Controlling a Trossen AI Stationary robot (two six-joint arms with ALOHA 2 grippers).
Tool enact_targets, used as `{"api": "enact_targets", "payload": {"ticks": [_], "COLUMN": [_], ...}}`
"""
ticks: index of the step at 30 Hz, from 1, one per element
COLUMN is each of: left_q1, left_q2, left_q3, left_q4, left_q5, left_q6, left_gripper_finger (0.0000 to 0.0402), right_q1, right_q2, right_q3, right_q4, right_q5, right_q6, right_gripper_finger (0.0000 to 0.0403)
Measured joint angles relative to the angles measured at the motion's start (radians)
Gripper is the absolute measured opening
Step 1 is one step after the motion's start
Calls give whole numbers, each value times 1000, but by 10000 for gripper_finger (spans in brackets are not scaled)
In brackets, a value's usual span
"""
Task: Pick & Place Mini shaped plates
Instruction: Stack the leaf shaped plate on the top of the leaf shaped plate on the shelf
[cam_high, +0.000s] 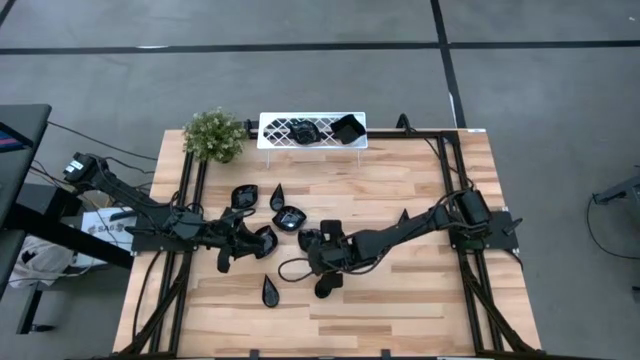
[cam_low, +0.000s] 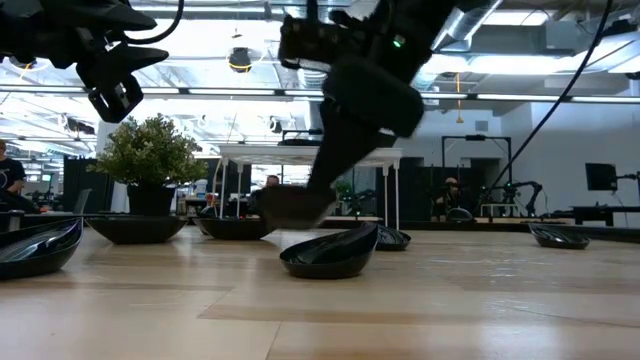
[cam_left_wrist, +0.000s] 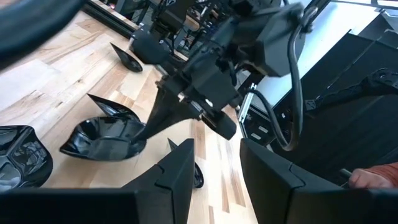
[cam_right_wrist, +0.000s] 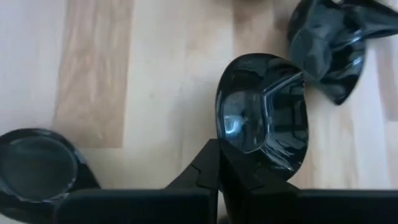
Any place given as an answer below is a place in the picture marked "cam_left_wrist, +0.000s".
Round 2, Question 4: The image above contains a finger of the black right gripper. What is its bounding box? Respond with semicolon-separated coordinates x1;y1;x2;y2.
136;102;200;141
134;88;180;141

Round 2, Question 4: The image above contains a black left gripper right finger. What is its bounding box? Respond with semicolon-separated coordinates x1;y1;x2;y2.
239;139;304;224

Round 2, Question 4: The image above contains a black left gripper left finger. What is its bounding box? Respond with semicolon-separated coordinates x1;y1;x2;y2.
123;139;195;224

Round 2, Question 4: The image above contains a black oval mini plate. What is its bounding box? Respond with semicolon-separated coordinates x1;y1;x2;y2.
0;124;53;191
58;93;147;162

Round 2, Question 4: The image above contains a person's forearm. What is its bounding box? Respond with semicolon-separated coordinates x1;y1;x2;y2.
366;161;398;187

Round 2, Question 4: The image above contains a person's hand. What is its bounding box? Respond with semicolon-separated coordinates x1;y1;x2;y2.
348;167;394;189

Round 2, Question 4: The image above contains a silver aluminium bracket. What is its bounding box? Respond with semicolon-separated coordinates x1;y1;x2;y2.
238;82;257;124

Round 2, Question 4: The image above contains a black left wrist camera cable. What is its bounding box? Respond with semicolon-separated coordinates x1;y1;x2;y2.
0;0;86;69

